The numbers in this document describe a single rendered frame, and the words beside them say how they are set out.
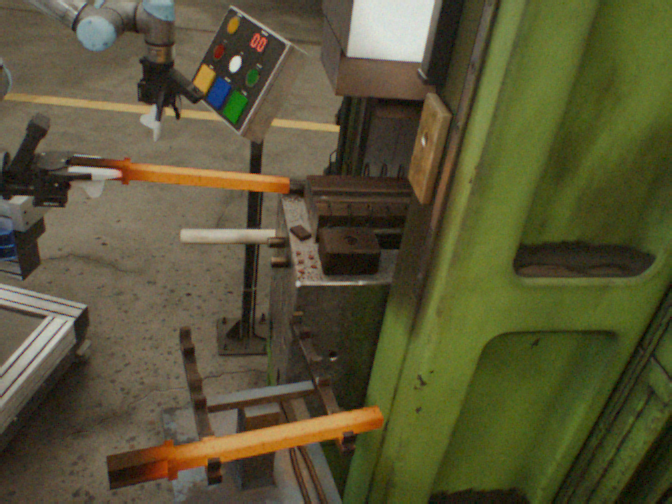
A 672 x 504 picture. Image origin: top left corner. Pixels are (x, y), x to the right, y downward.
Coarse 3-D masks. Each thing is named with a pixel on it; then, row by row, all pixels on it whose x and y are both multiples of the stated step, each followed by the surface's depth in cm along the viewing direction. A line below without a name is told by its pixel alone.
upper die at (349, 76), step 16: (336, 48) 126; (336, 64) 126; (352, 64) 124; (368, 64) 125; (384, 64) 125; (400, 64) 126; (416, 64) 126; (336, 80) 126; (352, 80) 126; (368, 80) 127; (384, 80) 127; (400, 80) 128; (416, 80) 128; (352, 96) 128; (368, 96) 129; (384, 96) 129; (400, 96) 130; (416, 96) 130
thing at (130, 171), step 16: (80, 160) 119; (96, 160) 120; (112, 160) 122; (128, 160) 122; (128, 176) 121; (144, 176) 122; (160, 176) 123; (176, 176) 123; (192, 176) 124; (208, 176) 125; (224, 176) 126; (240, 176) 127; (256, 176) 129; (272, 176) 130
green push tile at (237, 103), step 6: (234, 96) 180; (240, 96) 178; (228, 102) 181; (234, 102) 180; (240, 102) 178; (246, 102) 176; (228, 108) 181; (234, 108) 179; (240, 108) 177; (228, 114) 180; (234, 114) 179; (240, 114) 177; (234, 120) 178
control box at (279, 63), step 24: (240, 24) 186; (240, 48) 184; (264, 48) 176; (288, 48) 171; (216, 72) 189; (240, 72) 182; (264, 72) 175; (288, 72) 175; (264, 96) 175; (240, 120) 178; (264, 120) 179
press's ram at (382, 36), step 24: (336, 0) 126; (360, 0) 112; (384, 0) 113; (408, 0) 114; (432, 0) 114; (336, 24) 126; (360, 24) 115; (384, 24) 115; (408, 24) 116; (360, 48) 117; (384, 48) 118; (408, 48) 119
